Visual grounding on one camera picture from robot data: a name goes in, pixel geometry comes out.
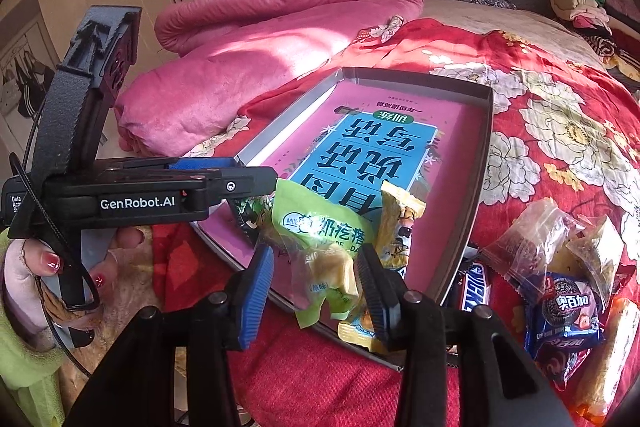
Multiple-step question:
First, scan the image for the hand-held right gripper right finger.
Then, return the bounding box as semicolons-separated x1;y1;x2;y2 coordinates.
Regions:
356;243;576;427

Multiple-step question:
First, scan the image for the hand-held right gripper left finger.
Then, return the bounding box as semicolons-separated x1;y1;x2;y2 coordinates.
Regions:
70;244;276;427

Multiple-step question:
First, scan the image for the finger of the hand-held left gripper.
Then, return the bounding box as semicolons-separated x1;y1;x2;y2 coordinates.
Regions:
202;166;278;214
167;157;248;172

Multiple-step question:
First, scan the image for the black green pea snack packet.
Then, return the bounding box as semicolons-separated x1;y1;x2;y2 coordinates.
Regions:
232;196;275;244

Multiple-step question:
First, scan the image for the light green snack packet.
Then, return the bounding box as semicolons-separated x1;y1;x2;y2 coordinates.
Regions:
270;179;368;330

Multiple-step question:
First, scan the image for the brown chocolate bar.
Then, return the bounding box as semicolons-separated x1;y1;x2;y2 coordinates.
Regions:
452;259;493;315

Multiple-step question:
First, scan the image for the grey shallow cardboard box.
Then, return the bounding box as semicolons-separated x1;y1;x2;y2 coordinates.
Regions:
190;67;496;373

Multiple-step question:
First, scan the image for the blue cookie packet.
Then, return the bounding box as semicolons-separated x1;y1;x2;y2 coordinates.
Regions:
522;274;601;355

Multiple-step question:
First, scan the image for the orange clear snack packet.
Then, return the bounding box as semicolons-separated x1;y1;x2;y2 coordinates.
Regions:
572;297;640;423

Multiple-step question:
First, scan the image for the person's left forearm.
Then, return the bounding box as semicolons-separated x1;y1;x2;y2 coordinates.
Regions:
0;267;66;427

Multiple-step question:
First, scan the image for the person's left hand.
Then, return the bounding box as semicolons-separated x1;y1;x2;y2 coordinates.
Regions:
0;227;146;333

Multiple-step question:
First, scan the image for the pink book with blue label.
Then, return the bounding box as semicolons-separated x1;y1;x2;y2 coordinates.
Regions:
205;82;488;338

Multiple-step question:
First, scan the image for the pink quilt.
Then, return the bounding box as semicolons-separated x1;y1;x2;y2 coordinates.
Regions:
114;0;425;158

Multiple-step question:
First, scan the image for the dark purple cookie packet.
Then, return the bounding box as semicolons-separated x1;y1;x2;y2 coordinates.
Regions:
535;337;596;390

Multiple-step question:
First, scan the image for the clear packet with yellow snack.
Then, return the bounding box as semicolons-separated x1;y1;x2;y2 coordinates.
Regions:
550;214;626;308

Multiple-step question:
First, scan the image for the red floral blanket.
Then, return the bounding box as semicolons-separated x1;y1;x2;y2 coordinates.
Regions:
150;18;640;427

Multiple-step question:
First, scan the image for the beige bed sheet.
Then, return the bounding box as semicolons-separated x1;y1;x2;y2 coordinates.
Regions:
420;0;601;68

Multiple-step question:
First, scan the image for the pile of folded clothes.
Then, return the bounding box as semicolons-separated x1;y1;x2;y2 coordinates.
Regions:
547;0;640;82

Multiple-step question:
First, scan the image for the black cable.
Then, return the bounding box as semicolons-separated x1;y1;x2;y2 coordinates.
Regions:
10;107;101;378

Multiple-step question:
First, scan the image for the wall poster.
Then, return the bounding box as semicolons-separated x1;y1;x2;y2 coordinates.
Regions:
0;17;58;138

